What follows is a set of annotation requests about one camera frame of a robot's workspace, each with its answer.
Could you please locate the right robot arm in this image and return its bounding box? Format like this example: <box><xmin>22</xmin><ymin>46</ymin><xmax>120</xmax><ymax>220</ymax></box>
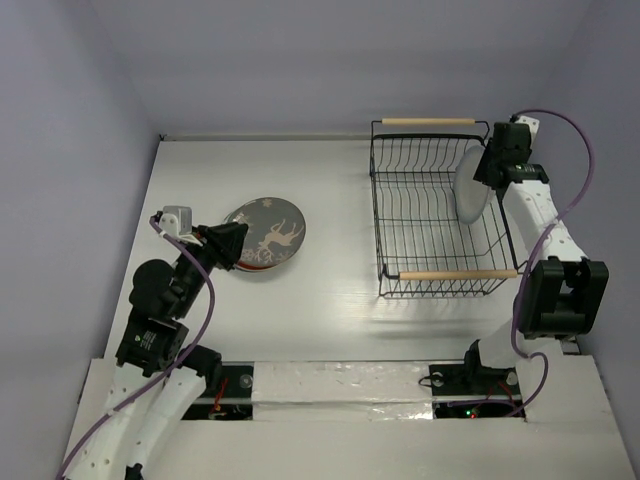
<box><xmin>453</xmin><ymin>110</ymin><xmax>609</xmax><ymax>392</ymax></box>

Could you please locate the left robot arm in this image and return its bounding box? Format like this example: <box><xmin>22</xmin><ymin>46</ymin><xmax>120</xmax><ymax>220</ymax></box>
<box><xmin>57</xmin><ymin>212</ymin><xmax>248</xmax><ymax>479</ymax></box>

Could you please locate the red and teal plate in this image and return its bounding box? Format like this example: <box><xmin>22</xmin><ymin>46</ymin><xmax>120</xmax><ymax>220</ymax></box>
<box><xmin>236</xmin><ymin>258</ymin><xmax>278</xmax><ymax>272</ymax></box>

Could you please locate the pale blue-grey plate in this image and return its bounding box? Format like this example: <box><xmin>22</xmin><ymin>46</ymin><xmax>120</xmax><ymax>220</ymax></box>
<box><xmin>453</xmin><ymin>145</ymin><xmax>491</xmax><ymax>225</ymax></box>

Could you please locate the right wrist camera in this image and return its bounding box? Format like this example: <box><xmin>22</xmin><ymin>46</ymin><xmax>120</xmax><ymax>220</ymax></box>
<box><xmin>510</xmin><ymin>114</ymin><xmax>540</xmax><ymax>143</ymax></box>

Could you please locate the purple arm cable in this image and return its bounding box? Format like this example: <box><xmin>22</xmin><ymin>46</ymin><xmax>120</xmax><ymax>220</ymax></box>
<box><xmin>57</xmin><ymin>219</ymin><xmax>219</xmax><ymax>476</ymax></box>
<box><xmin>509</xmin><ymin>109</ymin><xmax>597</xmax><ymax>419</ymax></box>

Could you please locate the black wire dish rack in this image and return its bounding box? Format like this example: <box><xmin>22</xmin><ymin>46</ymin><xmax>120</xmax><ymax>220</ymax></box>
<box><xmin>369</xmin><ymin>119</ymin><xmax>521</xmax><ymax>299</ymax></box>

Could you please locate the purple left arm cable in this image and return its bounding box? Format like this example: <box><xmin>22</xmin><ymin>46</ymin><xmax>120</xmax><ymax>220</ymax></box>
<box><xmin>57</xmin><ymin>219</ymin><xmax>219</xmax><ymax>476</ymax></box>

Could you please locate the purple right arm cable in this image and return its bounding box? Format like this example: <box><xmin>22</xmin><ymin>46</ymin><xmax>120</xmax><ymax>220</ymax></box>
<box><xmin>509</xmin><ymin>109</ymin><xmax>597</xmax><ymax>419</ymax></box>

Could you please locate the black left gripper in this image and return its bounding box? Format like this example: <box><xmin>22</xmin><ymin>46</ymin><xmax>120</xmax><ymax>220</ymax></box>
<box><xmin>173</xmin><ymin>220</ymin><xmax>249</xmax><ymax>316</ymax></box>

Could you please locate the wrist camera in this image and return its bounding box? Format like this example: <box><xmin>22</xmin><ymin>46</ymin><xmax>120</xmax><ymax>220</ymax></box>
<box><xmin>510</xmin><ymin>114</ymin><xmax>540</xmax><ymax>143</ymax></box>
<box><xmin>150</xmin><ymin>205</ymin><xmax>198</xmax><ymax>244</ymax></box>

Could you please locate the dark green marbled plate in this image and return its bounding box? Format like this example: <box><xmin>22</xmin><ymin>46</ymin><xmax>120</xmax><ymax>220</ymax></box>
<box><xmin>225</xmin><ymin>197</ymin><xmax>306</xmax><ymax>265</ymax></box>

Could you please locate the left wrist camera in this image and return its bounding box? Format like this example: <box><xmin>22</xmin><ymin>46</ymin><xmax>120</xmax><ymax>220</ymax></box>
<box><xmin>150</xmin><ymin>205</ymin><xmax>198</xmax><ymax>244</ymax></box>

